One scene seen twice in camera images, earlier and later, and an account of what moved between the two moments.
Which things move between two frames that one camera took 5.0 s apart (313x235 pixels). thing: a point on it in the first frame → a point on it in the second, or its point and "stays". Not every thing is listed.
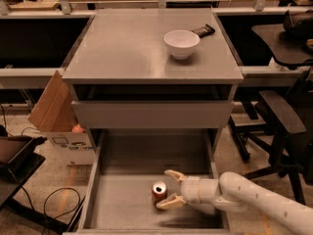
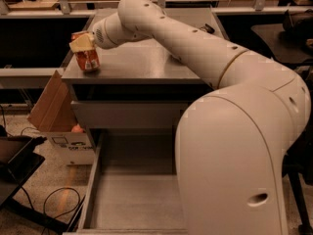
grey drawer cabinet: x=154 y=70 stays
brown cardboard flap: x=55 y=111 stays
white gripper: x=189 y=188 → x=100 y=34
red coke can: x=158 y=191 → x=87 y=60
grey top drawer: x=153 y=114 stays
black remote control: x=203 y=30 stays
